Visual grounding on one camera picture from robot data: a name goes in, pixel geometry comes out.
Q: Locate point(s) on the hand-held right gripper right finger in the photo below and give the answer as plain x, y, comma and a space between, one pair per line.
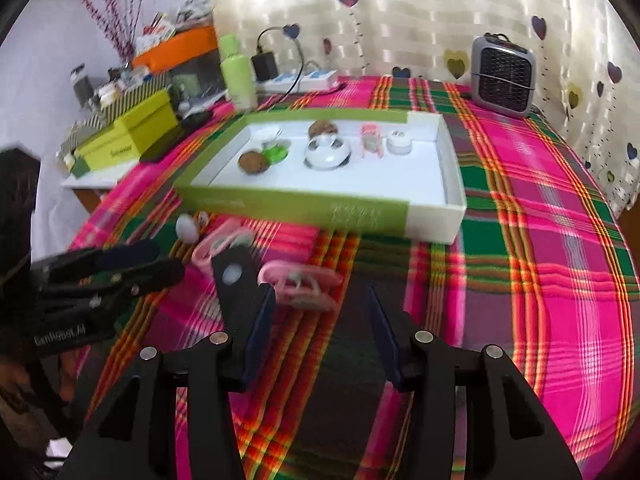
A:
382, 335

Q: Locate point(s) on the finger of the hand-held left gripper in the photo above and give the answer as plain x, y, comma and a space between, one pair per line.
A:
130, 252
160, 272

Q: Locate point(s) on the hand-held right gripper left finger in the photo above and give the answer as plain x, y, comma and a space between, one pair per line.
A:
257, 330

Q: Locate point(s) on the small white oval object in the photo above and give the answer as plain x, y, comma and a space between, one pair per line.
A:
187, 229

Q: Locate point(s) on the pink hair clip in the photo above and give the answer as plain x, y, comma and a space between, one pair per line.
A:
280, 275
371, 132
210, 250

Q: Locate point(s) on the brown walnut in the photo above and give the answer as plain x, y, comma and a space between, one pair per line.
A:
251, 162
322, 128

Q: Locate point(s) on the green and white box tray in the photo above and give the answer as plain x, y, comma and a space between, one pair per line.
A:
350, 182

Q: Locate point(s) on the small green lid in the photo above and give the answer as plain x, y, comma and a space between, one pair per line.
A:
276, 154

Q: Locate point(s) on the white ball-shaped container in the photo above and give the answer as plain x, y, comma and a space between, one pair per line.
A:
327, 152

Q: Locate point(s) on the small white round jar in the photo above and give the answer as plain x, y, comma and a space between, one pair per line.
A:
398, 142

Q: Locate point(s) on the white side table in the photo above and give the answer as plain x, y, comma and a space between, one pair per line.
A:
100, 177

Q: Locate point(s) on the black smartphone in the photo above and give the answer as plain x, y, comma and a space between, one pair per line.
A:
165, 145

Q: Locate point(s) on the lime green box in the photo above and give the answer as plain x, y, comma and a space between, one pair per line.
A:
135, 130

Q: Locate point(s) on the green striped box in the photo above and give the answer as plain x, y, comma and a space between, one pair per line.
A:
135, 95

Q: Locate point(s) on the glass jar black lid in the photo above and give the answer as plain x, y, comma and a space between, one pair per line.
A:
82, 87

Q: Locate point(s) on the pink plaid tablecloth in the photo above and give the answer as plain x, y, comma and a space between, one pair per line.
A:
525, 235

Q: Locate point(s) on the dark glass tank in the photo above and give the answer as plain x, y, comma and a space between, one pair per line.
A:
202, 77

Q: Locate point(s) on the light green bottle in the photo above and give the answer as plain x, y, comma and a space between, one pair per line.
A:
239, 77

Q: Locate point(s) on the orange box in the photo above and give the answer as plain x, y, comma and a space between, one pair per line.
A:
180, 47

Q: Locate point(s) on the black charger plug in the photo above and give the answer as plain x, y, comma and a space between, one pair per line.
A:
264, 66

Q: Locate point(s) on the pink flower branches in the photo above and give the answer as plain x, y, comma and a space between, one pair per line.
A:
115, 20

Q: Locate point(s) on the white power strip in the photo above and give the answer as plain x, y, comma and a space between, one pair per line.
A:
310, 79

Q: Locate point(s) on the white crumpled bag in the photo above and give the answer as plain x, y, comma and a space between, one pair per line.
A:
195, 7

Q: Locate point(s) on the grey space heater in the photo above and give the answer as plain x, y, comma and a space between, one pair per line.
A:
502, 77

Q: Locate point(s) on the cream heart print curtain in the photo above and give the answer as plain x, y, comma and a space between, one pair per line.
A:
425, 10

